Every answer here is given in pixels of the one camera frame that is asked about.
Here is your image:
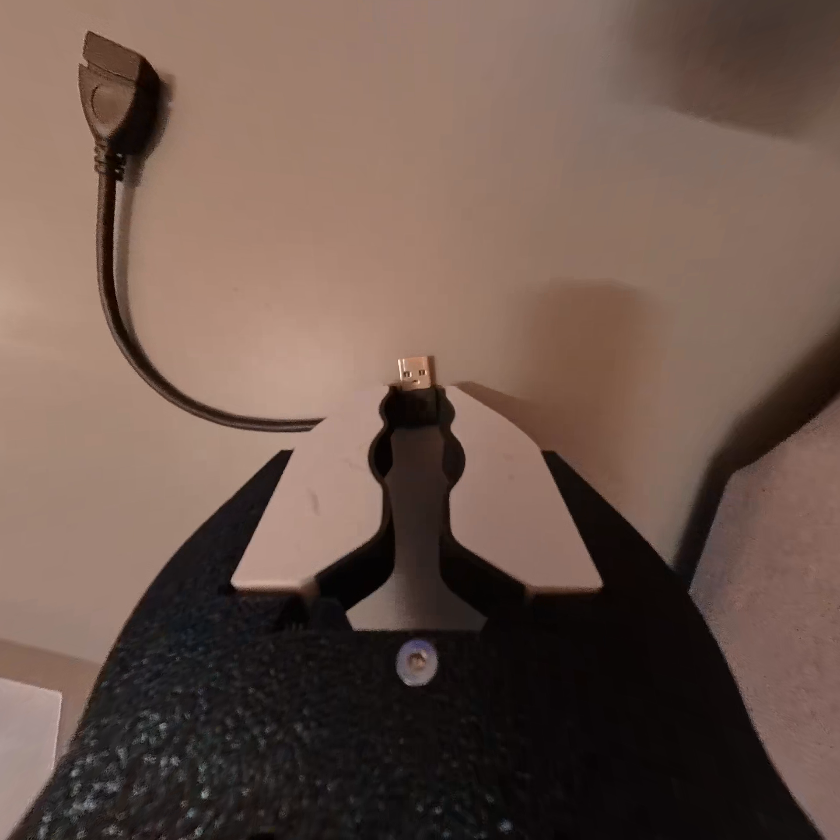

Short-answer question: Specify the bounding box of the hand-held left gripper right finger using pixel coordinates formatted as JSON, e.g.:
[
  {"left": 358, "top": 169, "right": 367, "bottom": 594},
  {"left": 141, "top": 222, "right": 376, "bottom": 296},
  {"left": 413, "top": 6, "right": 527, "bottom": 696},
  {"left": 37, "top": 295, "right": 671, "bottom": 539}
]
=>
[{"left": 438, "top": 381, "right": 605, "bottom": 619}]

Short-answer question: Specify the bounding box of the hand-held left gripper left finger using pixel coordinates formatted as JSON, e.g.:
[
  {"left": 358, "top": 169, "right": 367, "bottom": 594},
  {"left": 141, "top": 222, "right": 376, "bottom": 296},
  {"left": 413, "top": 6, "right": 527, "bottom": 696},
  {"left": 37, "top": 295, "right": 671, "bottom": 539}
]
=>
[{"left": 231, "top": 386, "right": 400, "bottom": 621}]

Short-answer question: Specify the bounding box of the black usb cable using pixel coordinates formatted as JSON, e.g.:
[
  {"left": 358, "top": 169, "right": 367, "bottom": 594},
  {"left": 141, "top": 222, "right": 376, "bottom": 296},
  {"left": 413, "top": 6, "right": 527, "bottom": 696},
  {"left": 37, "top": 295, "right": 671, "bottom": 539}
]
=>
[{"left": 79, "top": 29, "right": 455, "bottom": 435}]

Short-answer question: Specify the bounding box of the white paper sheet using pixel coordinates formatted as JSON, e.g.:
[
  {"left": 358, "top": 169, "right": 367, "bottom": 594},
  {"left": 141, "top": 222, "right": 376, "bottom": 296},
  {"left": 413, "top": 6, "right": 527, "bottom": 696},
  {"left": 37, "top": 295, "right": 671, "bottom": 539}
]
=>
[{"left": 0, "top": 678, "right": 64, "bottom": 818}]

